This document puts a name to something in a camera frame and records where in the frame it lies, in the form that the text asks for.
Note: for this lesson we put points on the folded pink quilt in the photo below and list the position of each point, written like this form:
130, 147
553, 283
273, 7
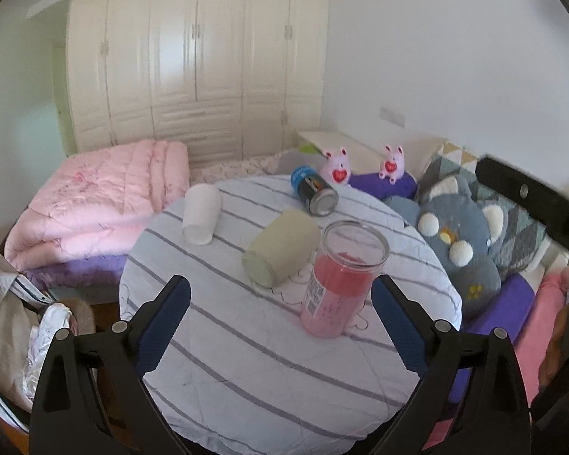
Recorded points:
99, 199

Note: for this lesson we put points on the white cup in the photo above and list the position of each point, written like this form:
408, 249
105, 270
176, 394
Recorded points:
201, 213

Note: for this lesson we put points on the cream wardrobe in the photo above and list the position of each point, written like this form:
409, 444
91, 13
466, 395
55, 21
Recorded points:
194, 57

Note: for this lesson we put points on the cream pillow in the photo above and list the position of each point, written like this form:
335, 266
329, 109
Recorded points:
429, 154

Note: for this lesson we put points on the round striped tablecloth table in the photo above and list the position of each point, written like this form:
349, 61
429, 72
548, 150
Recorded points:
246, 365

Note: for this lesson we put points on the crinkled silver plastic bag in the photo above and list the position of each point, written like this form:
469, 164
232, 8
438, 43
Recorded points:
52, 341

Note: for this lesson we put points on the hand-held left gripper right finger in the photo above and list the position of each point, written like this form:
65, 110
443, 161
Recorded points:
399, 327

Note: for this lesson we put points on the grey cat cushion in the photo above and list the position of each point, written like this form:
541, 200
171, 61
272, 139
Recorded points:
460, 246

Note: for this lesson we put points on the clear jar with pink contents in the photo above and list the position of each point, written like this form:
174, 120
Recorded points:
336, 289

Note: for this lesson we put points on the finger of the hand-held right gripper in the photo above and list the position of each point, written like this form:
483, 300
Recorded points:
531, 199

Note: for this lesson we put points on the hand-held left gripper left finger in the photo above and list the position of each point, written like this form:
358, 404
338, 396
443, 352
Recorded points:
163, 327

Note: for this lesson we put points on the purple pillow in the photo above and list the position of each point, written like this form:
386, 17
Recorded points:
365, 182

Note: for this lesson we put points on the purple bed sheet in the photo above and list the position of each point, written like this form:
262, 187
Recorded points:
76, 277

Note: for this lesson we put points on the pale green cup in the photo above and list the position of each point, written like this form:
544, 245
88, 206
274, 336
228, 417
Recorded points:
279, 249

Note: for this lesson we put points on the pink lace bedspread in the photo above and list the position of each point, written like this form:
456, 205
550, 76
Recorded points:
237, 168

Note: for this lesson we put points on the white headboard shelf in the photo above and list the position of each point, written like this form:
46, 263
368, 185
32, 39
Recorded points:
341, 144

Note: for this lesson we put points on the blue black drink can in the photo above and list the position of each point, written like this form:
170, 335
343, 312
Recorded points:
313, 192

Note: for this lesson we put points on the beige jacket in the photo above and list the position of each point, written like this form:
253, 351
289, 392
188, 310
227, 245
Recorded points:
4, 322

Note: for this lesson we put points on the geometric patterned pillow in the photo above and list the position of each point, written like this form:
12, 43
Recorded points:
517, 237

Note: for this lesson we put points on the pink pig plush toy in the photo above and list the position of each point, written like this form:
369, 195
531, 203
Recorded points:
339, 168
391, 166

